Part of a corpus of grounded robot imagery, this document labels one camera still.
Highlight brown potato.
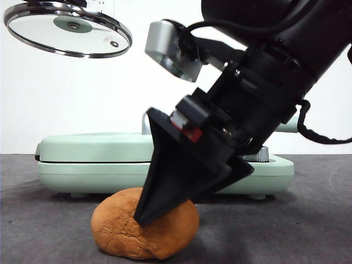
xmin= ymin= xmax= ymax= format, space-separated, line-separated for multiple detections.
xmin=91 ymin=187 xmax=200 ymax=260

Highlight black coiled arm cable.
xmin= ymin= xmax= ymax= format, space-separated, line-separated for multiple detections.
xmin=295 ymin=98 xmax=352 ymax=145

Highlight pale green handled pot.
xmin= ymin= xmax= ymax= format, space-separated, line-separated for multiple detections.
xmin=274 ymin=114 xmax=300 ymax=133

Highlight pale green cooker base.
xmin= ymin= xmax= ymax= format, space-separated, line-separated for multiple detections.
xmin=37 ymin=153 xmax=295 ymax=199

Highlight chrome cover handle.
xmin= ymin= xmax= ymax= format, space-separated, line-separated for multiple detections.
xmin=141 ymin=112 xmax=151 ymax=135

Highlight silver control knob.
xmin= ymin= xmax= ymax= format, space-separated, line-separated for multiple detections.
xmin=241 ymin=147 xmax=270 ymax=162

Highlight black camera cable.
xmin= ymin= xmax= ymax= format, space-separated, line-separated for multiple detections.
xmin=184 ymin=0 xmax=322 ymax=36

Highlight glass lid with green knob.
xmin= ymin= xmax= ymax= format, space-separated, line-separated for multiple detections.
xmin=3 ymin=0 xmax=133 ymax=59

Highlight pale green griddle cover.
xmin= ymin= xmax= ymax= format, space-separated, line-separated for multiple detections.
xmin=34 ymin=131 xmax=152 ymax=163

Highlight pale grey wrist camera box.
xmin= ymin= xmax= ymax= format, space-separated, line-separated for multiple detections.
xmin=145 ymin=20 xmax=204 ymax=83

